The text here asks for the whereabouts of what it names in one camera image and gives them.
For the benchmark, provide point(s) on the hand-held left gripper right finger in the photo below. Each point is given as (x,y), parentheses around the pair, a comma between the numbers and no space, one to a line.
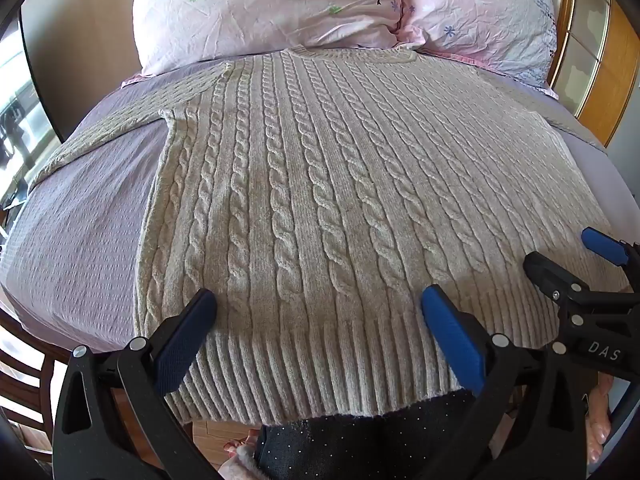
(452,337)

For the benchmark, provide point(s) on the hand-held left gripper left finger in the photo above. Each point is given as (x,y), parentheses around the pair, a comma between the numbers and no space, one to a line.
(186,339)

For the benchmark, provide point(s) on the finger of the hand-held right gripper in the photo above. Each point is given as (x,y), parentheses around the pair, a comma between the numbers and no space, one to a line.
(547,270)
(602,244)

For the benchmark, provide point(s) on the person's right hand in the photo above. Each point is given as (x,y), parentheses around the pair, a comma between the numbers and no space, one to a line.
(599,420)

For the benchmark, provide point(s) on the person's dark dotted pants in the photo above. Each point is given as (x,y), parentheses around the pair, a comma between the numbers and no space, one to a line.
(370,445)

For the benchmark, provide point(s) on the lilac bed sheet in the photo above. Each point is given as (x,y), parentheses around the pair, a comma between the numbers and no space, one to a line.
(85,240)

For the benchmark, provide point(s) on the dark wooden chair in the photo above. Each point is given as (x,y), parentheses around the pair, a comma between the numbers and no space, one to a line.
(30,385)

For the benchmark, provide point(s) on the wooden headboard with glass panels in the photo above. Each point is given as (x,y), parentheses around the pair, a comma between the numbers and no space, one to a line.
(600,60)

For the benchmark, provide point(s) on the pink tree print pillow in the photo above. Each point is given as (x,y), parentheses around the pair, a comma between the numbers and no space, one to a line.
(475,5)

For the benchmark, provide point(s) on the window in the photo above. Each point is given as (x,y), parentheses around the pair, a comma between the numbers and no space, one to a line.
(17,110)

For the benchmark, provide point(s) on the pink flower print pillow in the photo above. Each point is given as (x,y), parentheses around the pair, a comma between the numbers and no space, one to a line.
(235,15)

